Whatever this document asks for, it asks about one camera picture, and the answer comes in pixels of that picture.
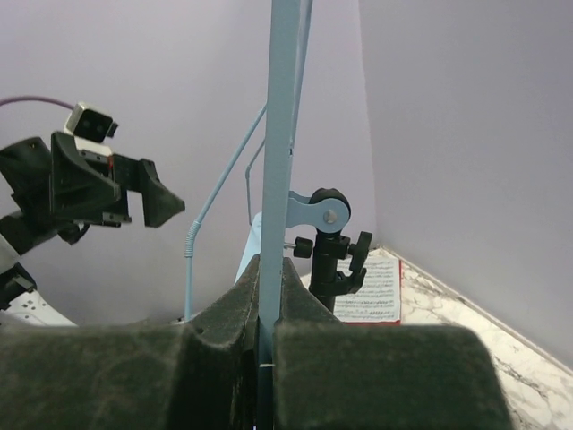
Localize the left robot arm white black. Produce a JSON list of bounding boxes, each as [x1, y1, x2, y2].
[[1, 130, 185, 327]]

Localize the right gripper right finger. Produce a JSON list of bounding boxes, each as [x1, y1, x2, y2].
[[273, 262, 512, 429]]

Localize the sheet music red folder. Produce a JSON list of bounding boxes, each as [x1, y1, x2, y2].
[[333, 255, 402, 325]]

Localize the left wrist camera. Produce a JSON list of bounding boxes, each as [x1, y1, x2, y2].
[[64, 102, 118, 157]]

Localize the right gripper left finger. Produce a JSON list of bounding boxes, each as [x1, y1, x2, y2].
[[1, 258, 259, 429]]

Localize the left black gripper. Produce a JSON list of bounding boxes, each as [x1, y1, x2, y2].
[[50, 132, 185, 228]]

